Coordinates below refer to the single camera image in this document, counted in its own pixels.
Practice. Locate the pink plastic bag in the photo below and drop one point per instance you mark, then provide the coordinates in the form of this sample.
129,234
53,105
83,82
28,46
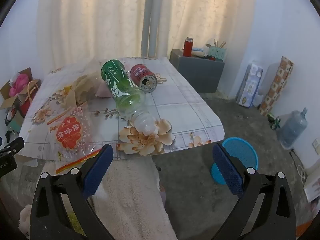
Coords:
18,83

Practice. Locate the white fleece clothing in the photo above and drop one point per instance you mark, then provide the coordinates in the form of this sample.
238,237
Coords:
132,205

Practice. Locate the red paper bag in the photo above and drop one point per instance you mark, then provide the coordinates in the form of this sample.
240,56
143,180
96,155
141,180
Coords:
25,107

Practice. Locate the kraft paper gift bag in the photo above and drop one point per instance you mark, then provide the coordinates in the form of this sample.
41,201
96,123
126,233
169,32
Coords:
32,92

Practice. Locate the blue white tissue pack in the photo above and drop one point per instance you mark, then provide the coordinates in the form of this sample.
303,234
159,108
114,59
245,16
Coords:
248,87

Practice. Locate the large clear water jug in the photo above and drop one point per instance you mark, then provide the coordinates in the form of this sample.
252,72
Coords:
292,127

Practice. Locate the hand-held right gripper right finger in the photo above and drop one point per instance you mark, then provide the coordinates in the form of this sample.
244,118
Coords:
227,170

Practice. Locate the small green bottle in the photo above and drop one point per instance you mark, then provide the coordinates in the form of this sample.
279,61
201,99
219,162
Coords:
274,122

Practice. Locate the grey cabinet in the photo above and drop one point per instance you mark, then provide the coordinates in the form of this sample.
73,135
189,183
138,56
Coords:
197,72

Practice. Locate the clear snack wrapper red label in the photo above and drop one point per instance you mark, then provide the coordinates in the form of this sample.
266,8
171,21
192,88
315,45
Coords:
70,132

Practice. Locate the wooden chopsticks bundle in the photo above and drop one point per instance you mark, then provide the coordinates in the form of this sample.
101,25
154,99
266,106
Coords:
220,43

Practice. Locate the red thermos flask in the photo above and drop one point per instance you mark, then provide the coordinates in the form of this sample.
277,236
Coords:
188,48

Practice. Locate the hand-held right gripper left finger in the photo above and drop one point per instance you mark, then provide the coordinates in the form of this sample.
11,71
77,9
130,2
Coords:
97,172

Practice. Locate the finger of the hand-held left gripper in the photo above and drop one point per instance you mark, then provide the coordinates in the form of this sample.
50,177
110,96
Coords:
13,146

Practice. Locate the cream curtain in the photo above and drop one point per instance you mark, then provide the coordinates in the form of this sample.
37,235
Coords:
205,10
87,17

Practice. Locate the brown cardboard box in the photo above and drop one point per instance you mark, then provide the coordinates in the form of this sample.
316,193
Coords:
7,102

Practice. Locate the floral tablecloth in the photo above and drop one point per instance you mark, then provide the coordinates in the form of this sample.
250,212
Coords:
175,105

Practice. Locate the white carton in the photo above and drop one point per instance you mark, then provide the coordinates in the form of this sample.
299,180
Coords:
312,187

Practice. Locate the green plastic bottle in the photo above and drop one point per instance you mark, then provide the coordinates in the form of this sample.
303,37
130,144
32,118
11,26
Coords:
117,80

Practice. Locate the patterned wrapping paper roll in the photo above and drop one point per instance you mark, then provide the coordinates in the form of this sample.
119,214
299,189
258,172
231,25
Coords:
276,87

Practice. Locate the teal utensil holder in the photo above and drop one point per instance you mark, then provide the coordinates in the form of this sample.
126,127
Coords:
217,53

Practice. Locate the brown paper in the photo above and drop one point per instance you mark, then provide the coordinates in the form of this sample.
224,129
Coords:
75,91

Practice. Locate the blue mesh waste basket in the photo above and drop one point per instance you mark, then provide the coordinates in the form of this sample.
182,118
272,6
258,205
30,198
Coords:
242,152

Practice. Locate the red drink can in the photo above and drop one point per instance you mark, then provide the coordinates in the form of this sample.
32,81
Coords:
142,75

